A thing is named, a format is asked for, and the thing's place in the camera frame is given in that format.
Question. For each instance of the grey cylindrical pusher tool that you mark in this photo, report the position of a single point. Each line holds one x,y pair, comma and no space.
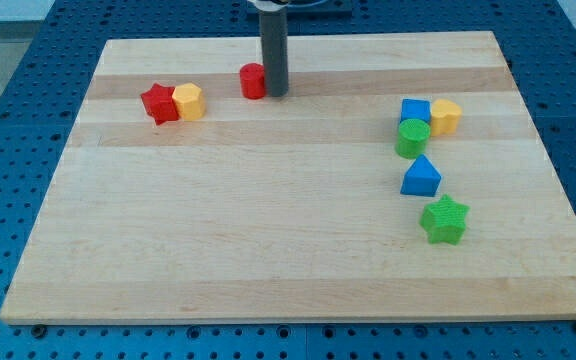
273,35

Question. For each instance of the green cylinder block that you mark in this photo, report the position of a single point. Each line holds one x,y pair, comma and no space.
412,138

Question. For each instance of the red star block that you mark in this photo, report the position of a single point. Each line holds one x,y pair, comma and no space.
159,104

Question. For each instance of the red cylinder block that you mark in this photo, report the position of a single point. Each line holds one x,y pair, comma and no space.
252,81

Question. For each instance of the green star block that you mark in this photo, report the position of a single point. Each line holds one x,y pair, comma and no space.
444,221

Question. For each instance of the yellow heart block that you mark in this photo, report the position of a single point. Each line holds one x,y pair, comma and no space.
445,117

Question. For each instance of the yellow hexagon block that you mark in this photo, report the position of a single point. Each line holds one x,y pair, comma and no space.
189,101

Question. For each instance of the blue triangle block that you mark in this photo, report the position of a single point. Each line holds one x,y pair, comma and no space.
421,179

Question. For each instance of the blue cube block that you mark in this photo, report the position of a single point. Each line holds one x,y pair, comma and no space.
415,109

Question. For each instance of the wooden board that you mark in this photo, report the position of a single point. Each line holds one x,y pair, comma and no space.
289,210

